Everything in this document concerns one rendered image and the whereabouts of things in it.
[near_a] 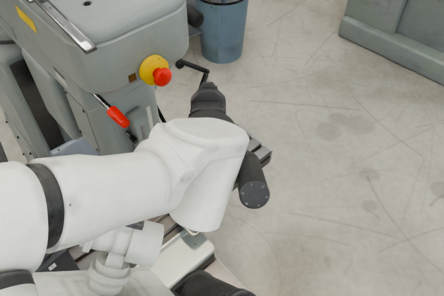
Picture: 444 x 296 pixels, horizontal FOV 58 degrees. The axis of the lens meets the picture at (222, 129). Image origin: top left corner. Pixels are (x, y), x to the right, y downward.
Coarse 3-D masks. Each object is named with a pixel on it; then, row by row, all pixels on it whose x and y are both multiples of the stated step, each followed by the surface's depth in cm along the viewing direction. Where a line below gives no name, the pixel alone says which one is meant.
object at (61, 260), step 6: (54, 252) 121; (60, 252) 121; (66, 252) 122; (48, 258) 120; (54, 258) 120; (60, 258) 121; (66, 258) 124; (72, 258) 126; (42, 264) 119; (48, 264) 119; (54, 264) 121; (60, 264) 123; (66, 264) 125; (72, 264) 128; (36, 270) 117; (42, 270) 118; (48, 270) 120; (54, 270) 122; (60, 270) 125; (66, 270) 127; (72, 270) 129
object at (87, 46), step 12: (36, 0) 72; (48, 0) 72; (48, 12) 69; (60, 12) 69; (60, 24) 66; (72, 24) 66; (72, 36) 64; (84, 36) 64; (84, 48) 62; (96, 48) 62
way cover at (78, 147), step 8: (64, 144) 154; (72, 144) 156; (80, 144) 158; (88, 144) 160; (56, 152) 153; (64, 152) 155; (72, 152) 157; (80, 152) 159; (88, 152) 160; (96, 152) 163
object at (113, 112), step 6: (96, 96) 83; (102, 102) 81; (108, 108) 80; (114, 108) 79; (108, 114) 80; (114, 114) 79; (120, 114) 78; (114, 120) 79; (120, 120) 78; (126, 120) 78; (126, 126) 78
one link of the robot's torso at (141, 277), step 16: (48, 272) 60; (64, 272) 61; (80, 272) 62; (144, 272) 69; (48, 288) 56; (64, 288) 57; (80, 288) 58; (96, 288) 59; (112, 288) 59; (128, 288) 63; (144, 288) 64; (160, 288) 66
